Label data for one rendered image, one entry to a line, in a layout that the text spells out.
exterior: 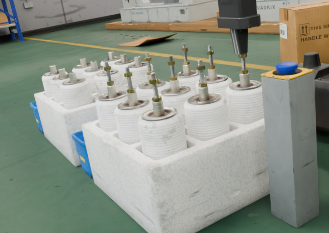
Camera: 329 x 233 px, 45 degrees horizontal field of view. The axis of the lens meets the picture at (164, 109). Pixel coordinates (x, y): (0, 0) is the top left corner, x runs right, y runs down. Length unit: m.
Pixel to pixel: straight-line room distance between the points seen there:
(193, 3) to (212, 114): 3.44
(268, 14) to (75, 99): 2.38
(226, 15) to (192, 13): 3.33
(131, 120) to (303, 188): 0.39
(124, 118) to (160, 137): 0.13
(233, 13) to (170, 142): 0.31
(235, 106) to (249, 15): 0.21
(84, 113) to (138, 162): 0.49
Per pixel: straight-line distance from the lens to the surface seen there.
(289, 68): 0.77
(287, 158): 0.81
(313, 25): 2.03
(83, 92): 1.27
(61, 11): 7.39
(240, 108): 0.92
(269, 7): 3.39
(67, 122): 1.24
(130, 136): 0.90
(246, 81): 0.94
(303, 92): 0.78
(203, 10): 4.33
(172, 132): 0.79
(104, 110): 1.00
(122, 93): 1.03
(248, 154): 0.90
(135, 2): 5.48
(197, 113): 0.84
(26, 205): 1.15
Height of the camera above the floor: 0.51
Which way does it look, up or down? 18 degrees down
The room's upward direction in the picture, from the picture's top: 9 degrees counter-clockwise
